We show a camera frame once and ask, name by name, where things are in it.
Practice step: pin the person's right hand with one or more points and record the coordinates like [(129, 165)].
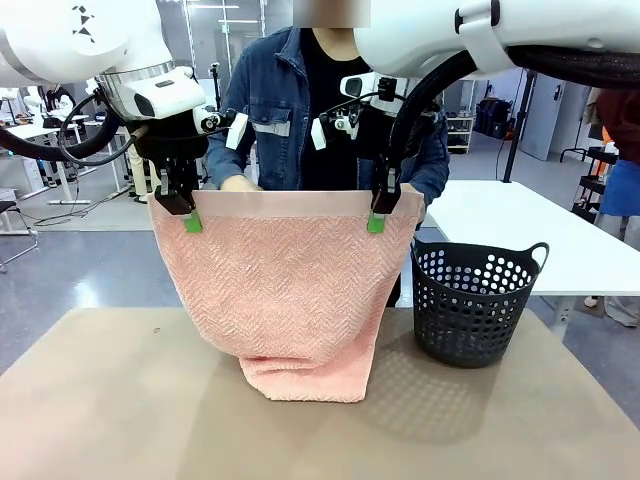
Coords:
[(242, 184)]

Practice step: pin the grey door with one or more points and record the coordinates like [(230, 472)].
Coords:
[(555, 120)]

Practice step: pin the black tripod with white top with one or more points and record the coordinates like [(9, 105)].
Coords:
[(512, 140)]

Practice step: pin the person's right forearm denim sleeve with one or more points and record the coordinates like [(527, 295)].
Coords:
[(220, 160)]

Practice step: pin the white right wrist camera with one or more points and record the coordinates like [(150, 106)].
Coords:
[(318, 134)]

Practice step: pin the large white table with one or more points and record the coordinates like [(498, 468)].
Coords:
[(525, 215)]

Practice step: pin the person's left forearm denim sleeve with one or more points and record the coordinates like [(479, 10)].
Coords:
[(432, 170)]

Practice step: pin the person in maroon top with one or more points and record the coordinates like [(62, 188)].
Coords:
[(622, 125)]

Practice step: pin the person in denim jacket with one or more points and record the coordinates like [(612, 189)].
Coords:
[(280, 100)]

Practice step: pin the black clothes rack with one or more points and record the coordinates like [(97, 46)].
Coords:
[(592, 110)]

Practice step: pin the white desk with seated person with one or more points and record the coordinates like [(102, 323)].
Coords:
[(35, 129)]

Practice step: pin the black suitcase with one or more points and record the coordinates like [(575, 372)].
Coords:
[(492, 117)]

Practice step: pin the pink towel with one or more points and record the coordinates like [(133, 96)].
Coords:
[(280, 280)]

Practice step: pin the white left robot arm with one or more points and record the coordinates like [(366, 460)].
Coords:
[(75, 30)]

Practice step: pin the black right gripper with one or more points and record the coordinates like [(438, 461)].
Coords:
[(425, 125)]

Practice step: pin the wooden shoe rack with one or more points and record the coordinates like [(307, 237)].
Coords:
[(460, 135)]

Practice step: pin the black utility cart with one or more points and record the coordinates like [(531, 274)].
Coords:
[(595, 185)]

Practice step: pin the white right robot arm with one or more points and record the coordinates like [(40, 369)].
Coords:
[(410, 35)]

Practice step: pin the seated person in varsity jacket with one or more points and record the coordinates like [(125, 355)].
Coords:
[(57, 97)]

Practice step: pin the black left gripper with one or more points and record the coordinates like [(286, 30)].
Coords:
[(170, 140)]

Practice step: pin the black perforated laundry basket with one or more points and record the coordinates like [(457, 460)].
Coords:
[(465, 325)]

